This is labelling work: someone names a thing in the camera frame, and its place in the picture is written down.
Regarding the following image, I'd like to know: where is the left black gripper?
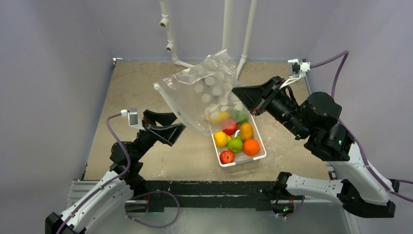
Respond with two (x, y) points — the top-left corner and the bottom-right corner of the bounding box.
(133, 110), (187, 160)

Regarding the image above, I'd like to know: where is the green striped watermelon ball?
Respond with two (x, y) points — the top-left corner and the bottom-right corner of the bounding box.
(230, 110), (249, 124)

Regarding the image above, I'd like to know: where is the red apple top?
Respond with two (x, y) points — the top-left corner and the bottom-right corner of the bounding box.
(222, 119), (238, 136)

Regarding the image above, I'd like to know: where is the red apple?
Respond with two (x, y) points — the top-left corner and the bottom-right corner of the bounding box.
(220, 150), (235, 164)
(222, 119), (238, 136)

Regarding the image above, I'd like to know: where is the clear zip top bag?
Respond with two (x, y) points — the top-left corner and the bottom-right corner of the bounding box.
(154, 50), (250, 136)

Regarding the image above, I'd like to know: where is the green pear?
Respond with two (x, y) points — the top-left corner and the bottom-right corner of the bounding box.
(227, 136), (244, 154)

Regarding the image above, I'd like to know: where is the white plastic tray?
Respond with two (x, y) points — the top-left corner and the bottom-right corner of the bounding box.
(211, 116), (267, 167)

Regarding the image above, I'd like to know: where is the orange yellow mango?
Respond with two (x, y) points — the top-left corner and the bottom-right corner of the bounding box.
(240, 122), (254, 141)

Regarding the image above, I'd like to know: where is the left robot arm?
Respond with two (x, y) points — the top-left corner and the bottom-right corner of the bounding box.
(45, 109), (185, 234)

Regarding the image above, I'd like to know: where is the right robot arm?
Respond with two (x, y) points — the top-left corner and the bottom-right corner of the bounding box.
(232, 76), (399, 218)

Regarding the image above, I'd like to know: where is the yellow banana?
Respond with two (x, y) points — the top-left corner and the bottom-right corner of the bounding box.
(208, 111), (230, 124)

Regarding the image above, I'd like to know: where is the orange fruit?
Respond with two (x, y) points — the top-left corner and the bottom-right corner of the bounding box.
(243, 139), (261, 156)

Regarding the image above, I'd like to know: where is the yellow lemon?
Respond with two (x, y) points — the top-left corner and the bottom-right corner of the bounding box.
(213, 131), (231, 148)

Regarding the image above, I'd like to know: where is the red apple bottom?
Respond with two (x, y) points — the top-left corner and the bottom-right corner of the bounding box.
(220, 150), (235, 164)

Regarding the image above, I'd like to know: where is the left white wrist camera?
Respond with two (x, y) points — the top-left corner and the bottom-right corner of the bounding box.
(120, 108), (144, 130)

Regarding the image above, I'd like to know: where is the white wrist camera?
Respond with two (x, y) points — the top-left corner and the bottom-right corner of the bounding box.
(120, 108), (144, 130)
(280, 58), (311, 89)

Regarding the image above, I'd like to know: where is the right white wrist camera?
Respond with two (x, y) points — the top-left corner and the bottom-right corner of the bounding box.
(280, 58), (311, 89)

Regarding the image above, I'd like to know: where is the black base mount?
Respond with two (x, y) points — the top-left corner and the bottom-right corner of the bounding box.
(122, 171), (305, 217)

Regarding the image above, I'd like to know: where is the white pipe frame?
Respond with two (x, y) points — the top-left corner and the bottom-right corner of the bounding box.
(159, 0), (257, 78)

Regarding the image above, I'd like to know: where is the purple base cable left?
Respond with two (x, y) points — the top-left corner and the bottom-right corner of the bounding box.
(124, 190), (180, 229)

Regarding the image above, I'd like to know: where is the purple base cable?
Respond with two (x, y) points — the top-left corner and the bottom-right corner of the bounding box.
(274, 195), (306, 220)
(124, 190), (180, 229)

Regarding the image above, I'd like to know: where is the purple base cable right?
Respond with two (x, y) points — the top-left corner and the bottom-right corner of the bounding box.
(274, 195), (306, 220)

